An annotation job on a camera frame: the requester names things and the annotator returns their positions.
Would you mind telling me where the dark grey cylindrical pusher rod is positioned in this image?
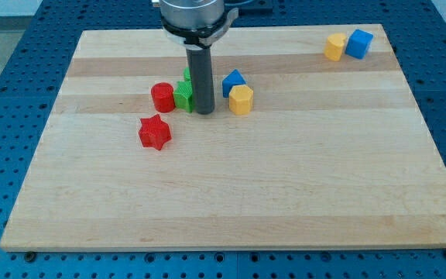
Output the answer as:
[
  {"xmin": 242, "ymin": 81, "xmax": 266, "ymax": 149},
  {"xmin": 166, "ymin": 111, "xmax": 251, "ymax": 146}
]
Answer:
[{"xmin": 186, "ymin": 48, "xmax": 214, "ymax": 115}]

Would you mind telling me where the green circle block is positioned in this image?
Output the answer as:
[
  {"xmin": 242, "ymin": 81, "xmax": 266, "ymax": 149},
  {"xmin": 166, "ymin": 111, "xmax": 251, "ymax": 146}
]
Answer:
[{"xmin": 183, "ymin": 67, "xmax": 191, "ymax": 81}]

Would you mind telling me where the blue triangle block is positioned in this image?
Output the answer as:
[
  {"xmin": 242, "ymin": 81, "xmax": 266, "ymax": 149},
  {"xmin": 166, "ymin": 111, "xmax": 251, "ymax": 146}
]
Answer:
[{"xmin": 221, "ymin": 69, "xmax": 246, "ymax": 98}]

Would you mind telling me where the green star block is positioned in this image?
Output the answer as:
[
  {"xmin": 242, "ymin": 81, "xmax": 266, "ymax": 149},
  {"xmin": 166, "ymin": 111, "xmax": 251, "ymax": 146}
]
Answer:
[{"xmin": 173, "ymin": 81, "xmax": 194, "ymax": 113}]

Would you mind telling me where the red cylinder block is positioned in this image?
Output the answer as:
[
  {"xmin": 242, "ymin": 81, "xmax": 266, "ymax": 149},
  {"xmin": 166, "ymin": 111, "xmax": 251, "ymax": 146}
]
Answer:
[{"xmin": 151, "ymin": 82, "xmax": 175, "ymax": 113}]

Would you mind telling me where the yellow hexagon block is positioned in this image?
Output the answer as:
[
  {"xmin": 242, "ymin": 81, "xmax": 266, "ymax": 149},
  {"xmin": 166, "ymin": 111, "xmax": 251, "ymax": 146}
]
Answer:
[{"xmin": 229, "ymin": 84, "xmax": 253, "ymax": 115}]

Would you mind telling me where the red star block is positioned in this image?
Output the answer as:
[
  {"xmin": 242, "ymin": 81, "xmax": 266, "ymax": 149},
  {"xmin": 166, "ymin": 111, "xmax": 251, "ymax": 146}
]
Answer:
[{"xmin": 138, "ymin": 114, "xmax": 172, "ymax": 150}]

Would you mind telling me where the yellow heart block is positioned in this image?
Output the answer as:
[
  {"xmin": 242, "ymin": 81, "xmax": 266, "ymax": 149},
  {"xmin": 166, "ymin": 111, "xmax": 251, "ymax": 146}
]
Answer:
[{"xmin": 324, "ymin": 33, "xmax": 347, "ymax": 62}]

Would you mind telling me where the light wooden board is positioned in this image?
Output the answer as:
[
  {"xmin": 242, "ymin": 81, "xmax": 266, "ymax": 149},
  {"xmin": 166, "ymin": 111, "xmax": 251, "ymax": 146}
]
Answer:
[{"xmin": 0, "ymin": 24, "xmax": 446, "ymax": 252}]

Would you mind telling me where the blue cube block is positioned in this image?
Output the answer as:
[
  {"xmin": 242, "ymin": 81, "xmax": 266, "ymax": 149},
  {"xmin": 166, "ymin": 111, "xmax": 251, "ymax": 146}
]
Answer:
[{"xmin": 345, "ymin": 29, "xmax": 374, "ymax": 60}]

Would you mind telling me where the blue perforated metal base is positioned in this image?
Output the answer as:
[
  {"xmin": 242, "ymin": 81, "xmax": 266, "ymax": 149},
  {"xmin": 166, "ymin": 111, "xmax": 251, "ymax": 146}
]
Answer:
[{"xmin": 0, "ymin": 1, "xmax": 446, "ymax": 278}]

